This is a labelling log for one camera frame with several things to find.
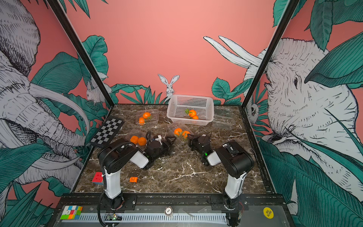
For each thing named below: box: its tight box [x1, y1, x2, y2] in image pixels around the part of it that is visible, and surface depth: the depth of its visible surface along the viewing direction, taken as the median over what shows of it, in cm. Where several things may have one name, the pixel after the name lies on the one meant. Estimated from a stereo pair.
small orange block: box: [129, 176, 139, 184], surface depth 81 cm
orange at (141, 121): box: [138, 116, 145, 126], surface depth 106 cm
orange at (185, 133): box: [181, 130, 191, 138], surface depth 97 cm
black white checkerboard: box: [89, 116, 125, 149], surface depth 100 cm
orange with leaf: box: [188, 109, 197, 118], surface depth 110 cm
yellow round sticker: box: [262, 207, 275, 219], surface depth 73 cm
